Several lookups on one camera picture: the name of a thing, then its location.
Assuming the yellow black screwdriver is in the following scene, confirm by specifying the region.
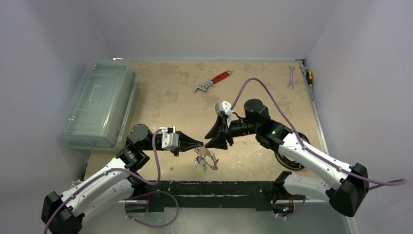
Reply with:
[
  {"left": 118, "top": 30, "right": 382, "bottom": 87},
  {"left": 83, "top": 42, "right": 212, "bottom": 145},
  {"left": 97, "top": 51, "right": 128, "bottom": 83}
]
[{"left": 306, "top": 71, "right": 313, "bottom": 88}]

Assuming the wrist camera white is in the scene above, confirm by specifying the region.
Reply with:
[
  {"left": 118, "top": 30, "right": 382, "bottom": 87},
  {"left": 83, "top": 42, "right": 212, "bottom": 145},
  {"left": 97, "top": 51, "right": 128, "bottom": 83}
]
[
  {"left": 215, "top": 101, "right": 234, "bottom": 127},
  {"left": 160, "top": 126, "right": 180, "bottom": 151}
]

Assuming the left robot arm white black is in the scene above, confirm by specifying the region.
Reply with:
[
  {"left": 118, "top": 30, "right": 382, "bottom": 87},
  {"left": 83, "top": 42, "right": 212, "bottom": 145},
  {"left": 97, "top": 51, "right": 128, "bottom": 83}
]
[{"left": 41, "top": 124, "right": 203, "bottom": 234}]

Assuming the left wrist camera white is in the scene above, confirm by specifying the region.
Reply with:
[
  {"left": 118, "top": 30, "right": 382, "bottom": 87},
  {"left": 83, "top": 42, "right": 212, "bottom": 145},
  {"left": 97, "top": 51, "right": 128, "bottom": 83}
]
[{"left": 160, "top": 126, "right": 180, "bottom": 151}]

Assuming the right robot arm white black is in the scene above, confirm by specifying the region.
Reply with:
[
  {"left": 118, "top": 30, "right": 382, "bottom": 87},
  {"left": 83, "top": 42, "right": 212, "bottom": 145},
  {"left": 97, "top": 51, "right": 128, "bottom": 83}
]
[{"left": 205, "top": 99, "right": 369, "bottom": 217}]

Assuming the aluminium frame rail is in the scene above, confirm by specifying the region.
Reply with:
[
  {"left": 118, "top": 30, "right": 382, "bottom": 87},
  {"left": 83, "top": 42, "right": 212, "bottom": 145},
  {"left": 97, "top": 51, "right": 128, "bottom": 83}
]
[{"left": 296, "top": 59, "right": 329, "bottom": 155}]

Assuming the silver open end wrench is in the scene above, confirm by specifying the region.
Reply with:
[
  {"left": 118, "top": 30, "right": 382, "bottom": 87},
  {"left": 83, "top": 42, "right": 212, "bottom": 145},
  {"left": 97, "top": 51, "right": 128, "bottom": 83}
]
[{"left": 287, "top": 65, "right": 295, "bottom": 89}]

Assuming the black cable bundle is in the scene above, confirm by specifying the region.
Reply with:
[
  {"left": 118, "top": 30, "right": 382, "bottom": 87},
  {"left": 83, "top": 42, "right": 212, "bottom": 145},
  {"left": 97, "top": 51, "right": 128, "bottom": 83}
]
[{"left": 274, "top": 132, "right": 312, "bottom": 171}]

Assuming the large white keyring with keys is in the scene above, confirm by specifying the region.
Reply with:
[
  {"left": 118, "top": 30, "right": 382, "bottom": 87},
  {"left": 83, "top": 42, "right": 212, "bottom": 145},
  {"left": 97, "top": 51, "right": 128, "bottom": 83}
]
[{"left": 191, "top": 147, "right": 219, "bottom": 171}]

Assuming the clear plastic storage box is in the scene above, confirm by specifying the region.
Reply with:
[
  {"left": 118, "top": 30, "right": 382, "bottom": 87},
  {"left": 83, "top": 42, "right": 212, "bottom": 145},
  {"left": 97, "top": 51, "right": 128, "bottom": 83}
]
[{"left": 59, "top": 60, "right": 137, "bottom": 152}]

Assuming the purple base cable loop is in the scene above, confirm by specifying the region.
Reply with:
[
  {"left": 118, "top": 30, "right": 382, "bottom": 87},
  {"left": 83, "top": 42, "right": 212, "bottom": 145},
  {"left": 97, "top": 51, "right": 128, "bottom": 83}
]
[{"left": 124, "top": 190, "right": 179, "bottom": 229}]

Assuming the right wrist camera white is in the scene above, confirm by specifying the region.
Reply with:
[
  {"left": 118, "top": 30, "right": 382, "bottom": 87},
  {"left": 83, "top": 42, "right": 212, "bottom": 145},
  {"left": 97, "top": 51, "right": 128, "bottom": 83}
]
[{"left": 215, "top": 101, "right": 234, "bottom": 127}]

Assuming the red handled adjustable wrench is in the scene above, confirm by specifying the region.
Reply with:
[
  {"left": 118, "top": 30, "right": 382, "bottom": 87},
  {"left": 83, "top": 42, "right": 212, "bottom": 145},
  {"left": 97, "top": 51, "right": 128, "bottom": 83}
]
[{"left": 193, "top": 70, "right": 233, "bottom": 92}]

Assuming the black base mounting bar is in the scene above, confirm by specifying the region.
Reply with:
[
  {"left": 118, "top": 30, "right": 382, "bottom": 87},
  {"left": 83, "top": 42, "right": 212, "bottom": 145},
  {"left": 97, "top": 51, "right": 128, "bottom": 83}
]
[{"left": 114, "top": 180, "right": 305, "bottom": 213}]

